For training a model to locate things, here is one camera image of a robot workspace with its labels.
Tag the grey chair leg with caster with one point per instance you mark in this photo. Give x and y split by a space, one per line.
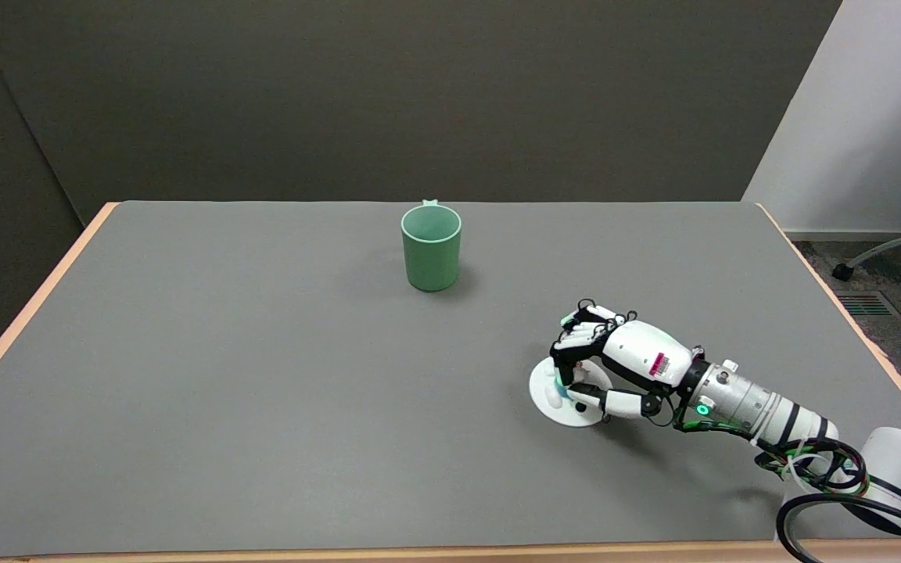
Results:
884 252

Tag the green plastic cup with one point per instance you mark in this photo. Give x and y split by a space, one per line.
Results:
431 245

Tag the floor vent grille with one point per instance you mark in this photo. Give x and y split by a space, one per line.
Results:
865 304

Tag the white decorated cup lid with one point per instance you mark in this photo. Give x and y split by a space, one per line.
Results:
561 401

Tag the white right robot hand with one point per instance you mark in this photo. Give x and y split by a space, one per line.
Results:
638 360

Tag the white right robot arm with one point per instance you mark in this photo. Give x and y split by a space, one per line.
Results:
802 438

